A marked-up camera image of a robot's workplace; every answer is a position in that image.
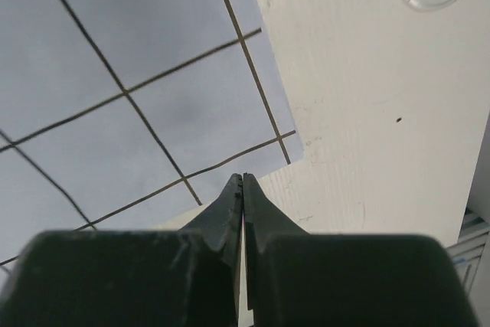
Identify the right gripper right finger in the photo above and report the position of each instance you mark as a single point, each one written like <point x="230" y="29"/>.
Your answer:
<point x="295" y="278"/>

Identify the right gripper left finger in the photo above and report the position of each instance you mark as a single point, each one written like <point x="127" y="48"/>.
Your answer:
<point x="188" y="277"/>

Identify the blue checkered cloth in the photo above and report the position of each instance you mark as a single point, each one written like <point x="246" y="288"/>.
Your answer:
<point x="121" y="114"/>

